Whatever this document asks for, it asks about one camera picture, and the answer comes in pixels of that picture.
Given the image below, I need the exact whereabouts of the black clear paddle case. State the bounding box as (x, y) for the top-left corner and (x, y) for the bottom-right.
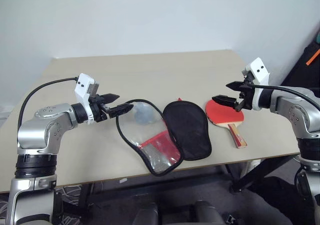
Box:
(115, 97), (213, 178)

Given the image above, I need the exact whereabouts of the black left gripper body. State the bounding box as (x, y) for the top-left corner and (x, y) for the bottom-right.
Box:
(89, 94), (113, 123)

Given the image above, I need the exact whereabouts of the orange strap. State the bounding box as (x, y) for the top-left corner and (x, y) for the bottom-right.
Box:
(305, 48), (320, 66)

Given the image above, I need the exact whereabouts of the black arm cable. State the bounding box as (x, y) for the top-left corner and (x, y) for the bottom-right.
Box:
(20, 77), (79, 126)
(249, 84), (320, 111)

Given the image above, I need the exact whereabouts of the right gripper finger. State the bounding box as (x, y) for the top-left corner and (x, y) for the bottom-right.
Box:
(225, 80), (247, 92)
(211, 94), (239, 111)

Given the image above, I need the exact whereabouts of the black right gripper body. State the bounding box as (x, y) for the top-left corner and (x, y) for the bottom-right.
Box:
(235, 75), (254, 112)

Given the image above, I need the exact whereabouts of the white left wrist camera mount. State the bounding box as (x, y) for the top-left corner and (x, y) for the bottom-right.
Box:
(74, 72), (101, 125)

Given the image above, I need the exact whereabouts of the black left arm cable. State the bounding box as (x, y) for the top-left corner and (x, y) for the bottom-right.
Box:
(20, 77), (79, 126)

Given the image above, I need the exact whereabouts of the black bag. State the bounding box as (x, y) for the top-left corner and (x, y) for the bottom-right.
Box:
(281, 26), (320, 92)

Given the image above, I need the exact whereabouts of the black table frame strut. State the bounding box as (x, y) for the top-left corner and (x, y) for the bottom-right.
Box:
(229, 154), (301, 193)

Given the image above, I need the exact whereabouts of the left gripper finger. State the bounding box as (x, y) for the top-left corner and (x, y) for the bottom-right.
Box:
(108, 103), (135, 118)
(100, 93), (121, 106)

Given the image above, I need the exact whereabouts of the dark grey rounded shape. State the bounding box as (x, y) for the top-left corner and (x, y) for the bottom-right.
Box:
(131, 201), (162, 225)
(191, 199), (225, 225)

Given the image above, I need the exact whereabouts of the red table tennis paddle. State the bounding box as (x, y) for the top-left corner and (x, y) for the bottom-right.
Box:
(205, 98), (248, 150)

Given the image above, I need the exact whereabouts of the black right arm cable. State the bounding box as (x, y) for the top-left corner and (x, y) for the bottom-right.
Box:
(249, 84), (320, 111)

